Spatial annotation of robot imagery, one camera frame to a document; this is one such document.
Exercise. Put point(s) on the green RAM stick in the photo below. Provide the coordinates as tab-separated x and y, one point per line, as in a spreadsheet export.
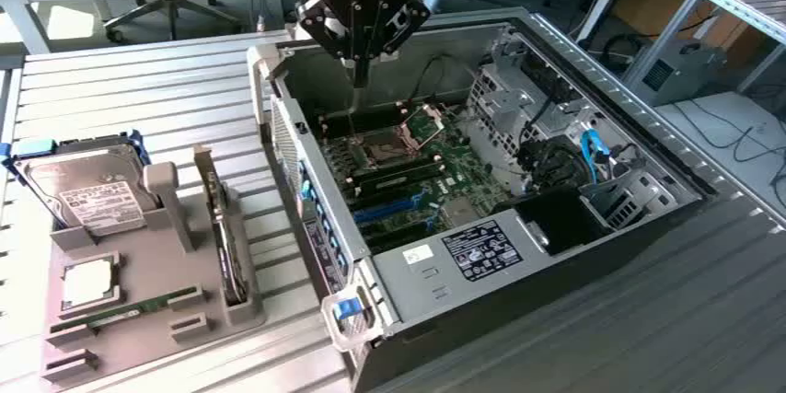
135	308

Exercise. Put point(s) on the blue disk caddy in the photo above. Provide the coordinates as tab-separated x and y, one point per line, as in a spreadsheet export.
137	146

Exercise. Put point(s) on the CPU socket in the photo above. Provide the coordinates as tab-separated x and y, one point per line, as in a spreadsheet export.
383	149

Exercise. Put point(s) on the aluminium frame table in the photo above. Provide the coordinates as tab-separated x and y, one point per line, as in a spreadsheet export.
736	2

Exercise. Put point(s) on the grey power supply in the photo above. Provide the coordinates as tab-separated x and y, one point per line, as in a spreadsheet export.
423	287

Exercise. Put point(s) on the black RAM stick with sticker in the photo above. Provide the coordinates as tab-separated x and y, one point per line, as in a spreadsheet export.
399	180

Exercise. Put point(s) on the green motherboard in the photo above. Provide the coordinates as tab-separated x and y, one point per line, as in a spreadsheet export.
472	167

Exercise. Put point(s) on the thin locking lever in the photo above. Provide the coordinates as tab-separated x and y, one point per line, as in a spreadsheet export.
351	119

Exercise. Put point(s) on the graphics card with metal bracket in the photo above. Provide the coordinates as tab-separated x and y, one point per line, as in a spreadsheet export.
228	250

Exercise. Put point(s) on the silver chipset heatsink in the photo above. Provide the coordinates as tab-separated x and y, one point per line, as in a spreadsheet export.
460	210

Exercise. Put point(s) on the silver disk bay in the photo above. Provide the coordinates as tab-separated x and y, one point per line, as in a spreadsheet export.
632	202
500	103

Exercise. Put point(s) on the blue expansion slot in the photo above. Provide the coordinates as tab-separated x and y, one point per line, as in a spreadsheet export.
383	211

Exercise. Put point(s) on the metal socket cover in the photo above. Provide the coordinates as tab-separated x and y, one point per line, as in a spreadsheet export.
423	123

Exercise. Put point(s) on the open grey PC case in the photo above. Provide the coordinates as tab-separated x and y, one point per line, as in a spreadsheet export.
491	342

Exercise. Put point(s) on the black fan shroud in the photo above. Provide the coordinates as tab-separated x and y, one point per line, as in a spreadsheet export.
552	223

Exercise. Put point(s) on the grey parts rack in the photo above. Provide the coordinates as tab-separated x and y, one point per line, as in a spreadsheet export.
153	282

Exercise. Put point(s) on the silver CPU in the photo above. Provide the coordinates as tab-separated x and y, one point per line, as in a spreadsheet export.
88	285

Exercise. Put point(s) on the grey control box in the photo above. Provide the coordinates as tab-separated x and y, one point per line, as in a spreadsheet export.
682	75

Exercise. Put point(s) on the blue case latch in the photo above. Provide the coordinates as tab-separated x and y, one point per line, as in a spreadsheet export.
345	309

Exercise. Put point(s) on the silver hard disk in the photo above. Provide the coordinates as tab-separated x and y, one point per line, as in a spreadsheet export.
80	181

